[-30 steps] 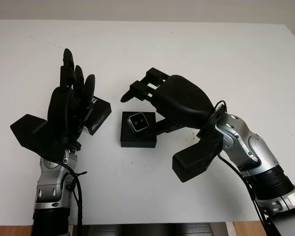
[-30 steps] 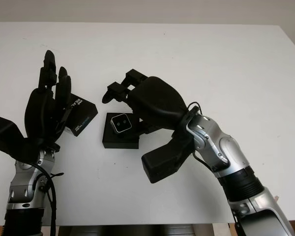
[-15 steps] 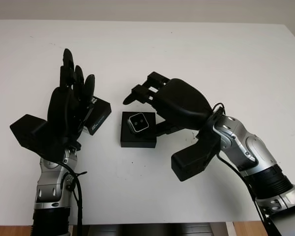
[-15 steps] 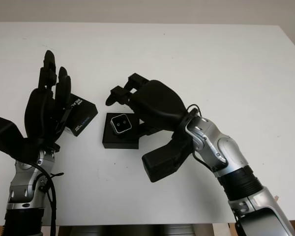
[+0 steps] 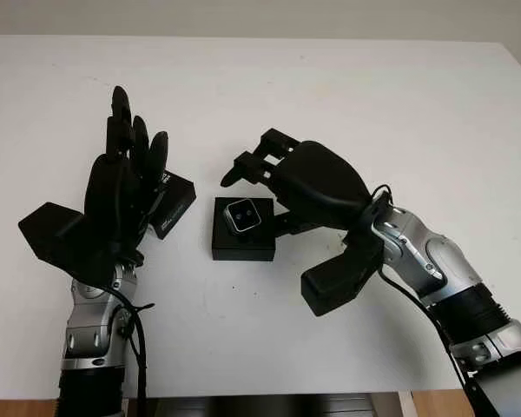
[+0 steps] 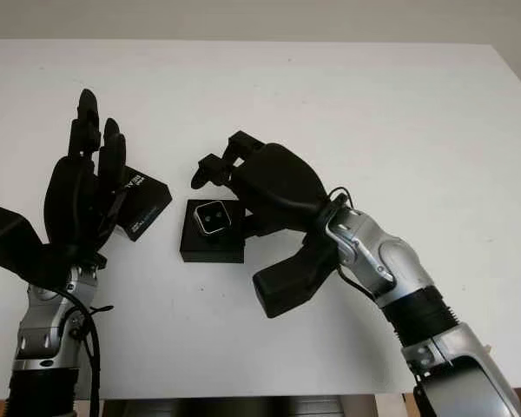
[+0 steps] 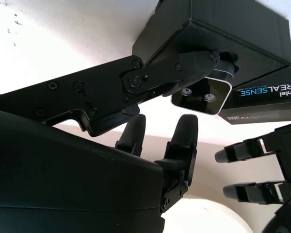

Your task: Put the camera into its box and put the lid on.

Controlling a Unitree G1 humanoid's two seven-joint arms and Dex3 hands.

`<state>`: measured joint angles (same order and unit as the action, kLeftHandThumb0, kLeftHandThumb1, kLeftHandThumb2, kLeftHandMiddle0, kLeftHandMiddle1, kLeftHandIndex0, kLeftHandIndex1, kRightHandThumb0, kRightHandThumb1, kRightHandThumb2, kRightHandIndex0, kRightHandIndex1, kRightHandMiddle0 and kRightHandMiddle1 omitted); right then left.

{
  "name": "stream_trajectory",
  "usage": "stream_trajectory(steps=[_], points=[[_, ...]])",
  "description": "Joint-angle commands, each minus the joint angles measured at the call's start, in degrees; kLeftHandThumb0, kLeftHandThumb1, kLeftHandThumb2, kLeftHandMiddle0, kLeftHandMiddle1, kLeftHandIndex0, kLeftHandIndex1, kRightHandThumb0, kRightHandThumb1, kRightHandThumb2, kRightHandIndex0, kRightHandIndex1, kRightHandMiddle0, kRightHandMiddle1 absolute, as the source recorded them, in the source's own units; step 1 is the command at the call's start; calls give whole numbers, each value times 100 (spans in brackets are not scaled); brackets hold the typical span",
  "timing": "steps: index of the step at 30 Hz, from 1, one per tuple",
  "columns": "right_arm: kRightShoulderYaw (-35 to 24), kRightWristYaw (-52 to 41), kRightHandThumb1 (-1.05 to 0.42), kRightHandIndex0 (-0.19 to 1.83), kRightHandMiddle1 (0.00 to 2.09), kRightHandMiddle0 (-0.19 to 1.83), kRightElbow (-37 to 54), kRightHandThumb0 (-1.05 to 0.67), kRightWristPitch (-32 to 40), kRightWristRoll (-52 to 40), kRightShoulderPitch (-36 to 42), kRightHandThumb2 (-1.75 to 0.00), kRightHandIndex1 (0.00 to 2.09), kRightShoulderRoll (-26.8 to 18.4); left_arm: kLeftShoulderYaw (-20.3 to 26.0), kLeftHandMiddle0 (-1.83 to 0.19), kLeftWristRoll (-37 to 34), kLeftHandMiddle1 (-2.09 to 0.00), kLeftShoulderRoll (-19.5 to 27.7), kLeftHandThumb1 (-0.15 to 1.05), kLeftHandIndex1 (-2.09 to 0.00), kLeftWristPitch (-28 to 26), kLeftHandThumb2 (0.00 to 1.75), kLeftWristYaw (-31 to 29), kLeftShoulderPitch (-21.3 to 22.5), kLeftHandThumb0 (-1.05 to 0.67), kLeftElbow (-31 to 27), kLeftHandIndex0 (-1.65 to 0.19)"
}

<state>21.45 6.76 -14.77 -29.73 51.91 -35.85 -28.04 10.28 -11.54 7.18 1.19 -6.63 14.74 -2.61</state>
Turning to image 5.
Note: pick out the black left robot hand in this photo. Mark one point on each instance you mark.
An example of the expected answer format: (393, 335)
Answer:
(108, 200)

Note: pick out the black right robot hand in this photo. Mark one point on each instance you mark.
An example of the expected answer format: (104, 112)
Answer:
(321, 182)

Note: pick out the small silver depth camera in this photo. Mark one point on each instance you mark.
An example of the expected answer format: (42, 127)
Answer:
(243, 217)

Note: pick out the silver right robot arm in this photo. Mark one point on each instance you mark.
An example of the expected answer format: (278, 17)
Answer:
(443, 260)

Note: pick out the black printed box lid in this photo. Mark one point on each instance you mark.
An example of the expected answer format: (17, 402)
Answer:
(180, 200)

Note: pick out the black box base with insert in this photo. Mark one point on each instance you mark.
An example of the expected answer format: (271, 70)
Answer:
(243, 252)

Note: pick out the dark robot torso edge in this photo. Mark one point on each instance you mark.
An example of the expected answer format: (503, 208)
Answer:
(260, 406)

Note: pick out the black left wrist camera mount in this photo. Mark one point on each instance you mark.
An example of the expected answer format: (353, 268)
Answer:
(48, 226)

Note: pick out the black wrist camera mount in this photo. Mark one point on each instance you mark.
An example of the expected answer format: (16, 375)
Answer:
(334, 282)
(48, 226)

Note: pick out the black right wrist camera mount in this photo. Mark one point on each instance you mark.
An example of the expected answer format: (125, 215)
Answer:
(334, 282)

